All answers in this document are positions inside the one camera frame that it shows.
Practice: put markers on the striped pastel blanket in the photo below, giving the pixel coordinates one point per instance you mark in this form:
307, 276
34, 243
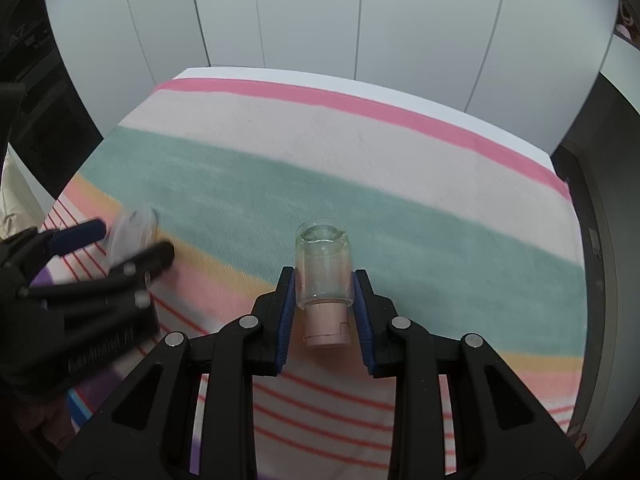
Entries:
350, 185

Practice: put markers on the clear bottle with pink cap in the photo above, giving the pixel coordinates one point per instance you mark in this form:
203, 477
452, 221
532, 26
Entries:
322, 270

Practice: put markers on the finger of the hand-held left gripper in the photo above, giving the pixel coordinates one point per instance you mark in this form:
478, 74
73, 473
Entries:
150, 260
75, 234

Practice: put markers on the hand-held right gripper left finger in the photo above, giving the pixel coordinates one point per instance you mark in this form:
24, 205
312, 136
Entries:
285, 310

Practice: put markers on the small clear jar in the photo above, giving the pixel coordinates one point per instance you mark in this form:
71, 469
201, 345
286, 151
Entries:
131, 232

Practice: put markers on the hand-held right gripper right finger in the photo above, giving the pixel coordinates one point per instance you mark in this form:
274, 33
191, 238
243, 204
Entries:
362, 320

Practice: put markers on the cream padded chair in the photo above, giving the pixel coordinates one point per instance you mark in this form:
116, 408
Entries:
12, 205

